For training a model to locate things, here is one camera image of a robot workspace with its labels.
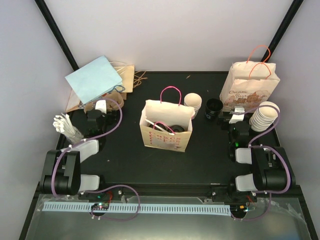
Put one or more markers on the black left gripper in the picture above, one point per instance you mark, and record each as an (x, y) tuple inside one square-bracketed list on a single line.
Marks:
[(112, 117)]

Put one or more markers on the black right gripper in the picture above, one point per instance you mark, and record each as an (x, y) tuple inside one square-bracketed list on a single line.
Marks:
[(225, 119)]

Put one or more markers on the black lid stack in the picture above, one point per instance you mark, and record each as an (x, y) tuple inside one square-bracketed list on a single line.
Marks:
[(213, 108)]

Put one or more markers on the small stack paper cups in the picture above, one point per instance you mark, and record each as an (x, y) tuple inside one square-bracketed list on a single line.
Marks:
[(193, 100)]

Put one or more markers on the black coffee cup lid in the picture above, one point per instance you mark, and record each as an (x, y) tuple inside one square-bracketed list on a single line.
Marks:
[(161, 127)]

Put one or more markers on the cream paper bag pink sides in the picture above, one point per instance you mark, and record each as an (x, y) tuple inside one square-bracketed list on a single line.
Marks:
[(169, 114)]

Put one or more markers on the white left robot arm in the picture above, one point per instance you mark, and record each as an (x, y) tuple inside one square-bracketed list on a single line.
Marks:
[(61, 174)]

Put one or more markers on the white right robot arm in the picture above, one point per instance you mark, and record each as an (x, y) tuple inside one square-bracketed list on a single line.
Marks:
[(269, 167)]

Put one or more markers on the stacked pulp cup carriers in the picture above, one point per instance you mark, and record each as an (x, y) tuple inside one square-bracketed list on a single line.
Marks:
[(114, 102)]

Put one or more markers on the patterned flat paper bag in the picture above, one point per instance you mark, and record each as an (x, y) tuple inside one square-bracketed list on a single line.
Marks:
[(74, 103)]

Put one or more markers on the tall stack paper cups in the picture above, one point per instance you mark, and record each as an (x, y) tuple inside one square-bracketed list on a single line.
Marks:
[(264, 116)]

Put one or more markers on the Cream Bear printed paper bag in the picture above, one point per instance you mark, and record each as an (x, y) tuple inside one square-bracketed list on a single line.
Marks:
[(249, 83)]

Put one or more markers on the light blue paper bag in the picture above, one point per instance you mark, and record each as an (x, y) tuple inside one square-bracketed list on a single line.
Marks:
[(94, 79)]

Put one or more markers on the brown kraft paper bag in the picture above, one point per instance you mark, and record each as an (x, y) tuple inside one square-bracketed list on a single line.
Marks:
[(130, 78)]

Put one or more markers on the light blue slotted cable duct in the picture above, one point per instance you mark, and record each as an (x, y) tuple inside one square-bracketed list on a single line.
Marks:
[(132, 208)]

